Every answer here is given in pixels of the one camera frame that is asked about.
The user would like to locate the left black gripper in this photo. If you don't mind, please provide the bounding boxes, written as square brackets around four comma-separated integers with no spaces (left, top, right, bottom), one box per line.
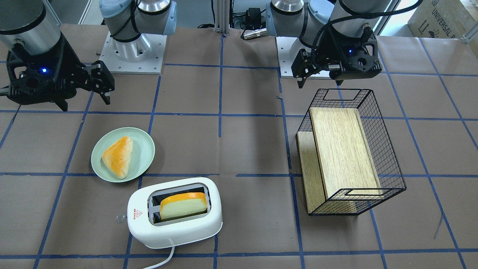
[291,23,382,89]

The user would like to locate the black power adapter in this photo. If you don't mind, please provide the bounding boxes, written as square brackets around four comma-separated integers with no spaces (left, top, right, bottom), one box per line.
[243,7,262,30]

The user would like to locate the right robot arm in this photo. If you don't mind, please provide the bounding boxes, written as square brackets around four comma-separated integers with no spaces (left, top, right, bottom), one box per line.
[1,0,177,112]

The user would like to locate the black wire basket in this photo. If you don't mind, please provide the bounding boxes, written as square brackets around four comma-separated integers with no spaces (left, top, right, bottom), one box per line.
[297,89,407,216]

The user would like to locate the white two-slot toaster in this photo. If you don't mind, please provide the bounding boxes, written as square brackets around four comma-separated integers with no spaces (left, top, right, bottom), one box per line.
[127,177,223,249]

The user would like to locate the white toaster power cable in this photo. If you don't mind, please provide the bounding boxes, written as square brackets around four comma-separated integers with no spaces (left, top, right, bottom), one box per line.
[141,239,176,269]

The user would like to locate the aluminium frame post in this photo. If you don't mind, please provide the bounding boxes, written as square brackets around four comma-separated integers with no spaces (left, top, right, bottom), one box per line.
[213,0,232,36]

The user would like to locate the toast slice in toaster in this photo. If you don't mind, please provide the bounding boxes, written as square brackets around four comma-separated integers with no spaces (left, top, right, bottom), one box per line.
[159,192,208,221]

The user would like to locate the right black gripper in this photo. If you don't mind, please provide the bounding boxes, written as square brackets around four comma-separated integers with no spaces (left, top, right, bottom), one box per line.
[6,34,115,112]

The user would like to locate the light green round plate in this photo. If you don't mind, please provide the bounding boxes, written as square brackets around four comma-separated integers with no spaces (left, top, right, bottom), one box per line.
[90,127,155,183]

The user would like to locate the triangular bread on plate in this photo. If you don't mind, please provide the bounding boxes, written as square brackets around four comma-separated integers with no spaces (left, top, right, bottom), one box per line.
[101,136,133,179]

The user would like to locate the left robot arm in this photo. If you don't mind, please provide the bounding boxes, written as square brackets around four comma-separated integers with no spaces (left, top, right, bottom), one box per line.
[241,0,389,88]

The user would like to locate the cardboard box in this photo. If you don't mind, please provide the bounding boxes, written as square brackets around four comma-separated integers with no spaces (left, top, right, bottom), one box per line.
[408,0,478,38]

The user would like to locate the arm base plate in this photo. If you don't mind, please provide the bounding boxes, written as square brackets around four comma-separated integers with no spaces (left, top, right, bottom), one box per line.
[99,34,167,75]
[275,36,336,79]

